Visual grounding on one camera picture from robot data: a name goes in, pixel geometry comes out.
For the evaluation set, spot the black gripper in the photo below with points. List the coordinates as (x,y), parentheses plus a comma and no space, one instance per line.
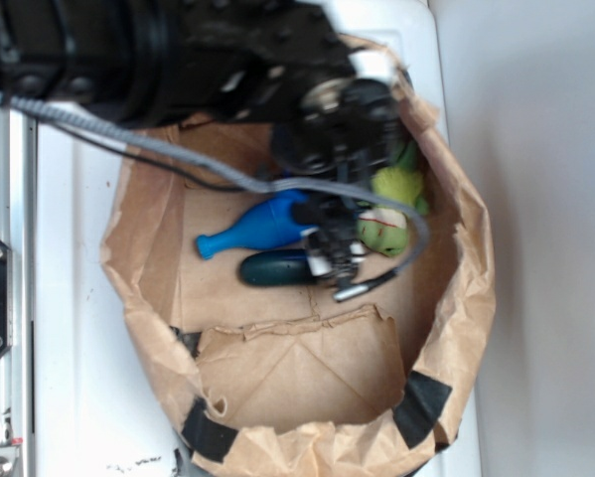
(283,63)

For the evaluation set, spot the blue plastic bottle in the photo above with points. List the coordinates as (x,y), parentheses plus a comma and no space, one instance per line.
(265,226)

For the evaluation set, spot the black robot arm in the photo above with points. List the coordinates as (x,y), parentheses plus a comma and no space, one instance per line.
(144,64)

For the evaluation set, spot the green plush toy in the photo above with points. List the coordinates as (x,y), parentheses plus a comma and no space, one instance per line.
(383,229)

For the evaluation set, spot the dark green oval case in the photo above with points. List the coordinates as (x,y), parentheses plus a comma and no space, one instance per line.
(284,267)

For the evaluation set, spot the brown paper bag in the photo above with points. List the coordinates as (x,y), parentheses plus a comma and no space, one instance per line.
(286,381)

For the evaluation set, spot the white plastic bin lid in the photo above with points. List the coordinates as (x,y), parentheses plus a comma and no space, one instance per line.
(95,412)

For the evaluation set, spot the aluminium frame rail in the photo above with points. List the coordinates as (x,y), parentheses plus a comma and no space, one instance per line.
(18,174)

